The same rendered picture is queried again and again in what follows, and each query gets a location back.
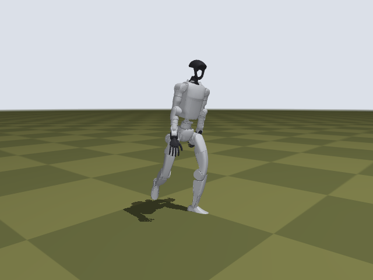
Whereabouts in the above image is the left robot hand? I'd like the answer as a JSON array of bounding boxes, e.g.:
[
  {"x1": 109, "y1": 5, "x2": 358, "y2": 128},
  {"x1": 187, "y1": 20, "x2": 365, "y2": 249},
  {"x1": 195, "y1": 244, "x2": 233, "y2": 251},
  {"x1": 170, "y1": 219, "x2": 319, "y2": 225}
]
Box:
[{"x1": 188, "y1": 130, "x2": 202, "y2": 148}]

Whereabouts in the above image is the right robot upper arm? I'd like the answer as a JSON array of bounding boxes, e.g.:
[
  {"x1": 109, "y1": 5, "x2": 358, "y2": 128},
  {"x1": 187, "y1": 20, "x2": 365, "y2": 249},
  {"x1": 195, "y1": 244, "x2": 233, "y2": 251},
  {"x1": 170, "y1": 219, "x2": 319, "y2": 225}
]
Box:
[{"x1": 172, "y1": 83, "x2": 188, "y2": 116}]

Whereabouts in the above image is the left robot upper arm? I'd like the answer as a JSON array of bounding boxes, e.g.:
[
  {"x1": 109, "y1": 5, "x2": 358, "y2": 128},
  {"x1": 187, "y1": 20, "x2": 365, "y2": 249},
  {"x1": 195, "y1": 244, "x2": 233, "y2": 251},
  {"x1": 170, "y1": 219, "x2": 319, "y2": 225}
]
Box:
[{"x1": 199, "y1": 88, "x2": 210, "y2": 117}]

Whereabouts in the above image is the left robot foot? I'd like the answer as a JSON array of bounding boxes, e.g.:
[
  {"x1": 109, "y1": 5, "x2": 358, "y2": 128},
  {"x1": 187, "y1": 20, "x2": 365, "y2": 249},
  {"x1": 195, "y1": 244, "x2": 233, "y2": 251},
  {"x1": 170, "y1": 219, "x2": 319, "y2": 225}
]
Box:
[{"x1": 187, "y1": 205, "x2": 208, "y2": 214}]

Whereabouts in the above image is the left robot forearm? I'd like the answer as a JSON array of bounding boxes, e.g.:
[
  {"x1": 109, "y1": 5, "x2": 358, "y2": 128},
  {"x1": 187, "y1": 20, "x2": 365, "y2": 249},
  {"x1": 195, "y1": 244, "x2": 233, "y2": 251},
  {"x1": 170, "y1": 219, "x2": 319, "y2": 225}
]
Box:
[{"x1": 196, "y1": 115, "x2": 206, "y2": 133}]

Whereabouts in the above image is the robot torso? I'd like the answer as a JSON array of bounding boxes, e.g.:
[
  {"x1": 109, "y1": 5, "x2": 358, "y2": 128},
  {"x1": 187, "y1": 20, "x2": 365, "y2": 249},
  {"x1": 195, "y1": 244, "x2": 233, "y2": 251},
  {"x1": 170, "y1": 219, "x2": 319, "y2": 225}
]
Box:
[{"x1": 177, "y1": 79, "x2": 205, "y2": 142}]

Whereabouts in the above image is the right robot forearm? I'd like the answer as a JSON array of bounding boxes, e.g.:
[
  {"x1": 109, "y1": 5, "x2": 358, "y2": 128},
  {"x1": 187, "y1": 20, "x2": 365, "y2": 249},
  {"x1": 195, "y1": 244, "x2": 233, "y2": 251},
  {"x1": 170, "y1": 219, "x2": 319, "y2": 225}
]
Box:
[{"x1": 170, "y1": 107, "x2": 179, "y2": 136}]

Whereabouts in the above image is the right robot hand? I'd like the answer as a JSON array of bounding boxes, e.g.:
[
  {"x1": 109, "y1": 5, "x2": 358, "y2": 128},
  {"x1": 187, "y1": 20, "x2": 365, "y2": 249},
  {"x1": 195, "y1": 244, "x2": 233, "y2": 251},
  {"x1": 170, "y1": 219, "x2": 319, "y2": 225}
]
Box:
[{"x1": 169, "y1": 132, "x2": 182, "y2": 157}]

